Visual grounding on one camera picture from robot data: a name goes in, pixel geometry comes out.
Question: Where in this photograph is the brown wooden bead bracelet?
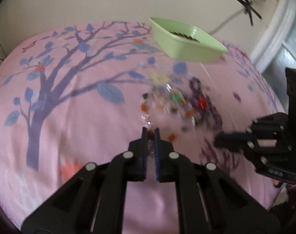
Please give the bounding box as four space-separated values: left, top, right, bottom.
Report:
170 30 201 43

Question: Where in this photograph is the black tape cross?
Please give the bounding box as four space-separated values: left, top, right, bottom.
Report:
236 0 263 27

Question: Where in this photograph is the white door frame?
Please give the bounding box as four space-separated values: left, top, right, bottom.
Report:
250 0 296 73

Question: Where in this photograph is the multicolour gemstone bead bracelet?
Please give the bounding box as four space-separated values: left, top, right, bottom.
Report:
139 82 209 159

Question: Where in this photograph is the pink floral bed sheet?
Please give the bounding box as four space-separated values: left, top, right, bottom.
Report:
0 22 283 227

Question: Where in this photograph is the purple chip bead bracelet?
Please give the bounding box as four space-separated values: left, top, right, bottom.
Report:
186 76 224 135

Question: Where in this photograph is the grey power cable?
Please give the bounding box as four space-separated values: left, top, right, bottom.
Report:
206 7 246 35

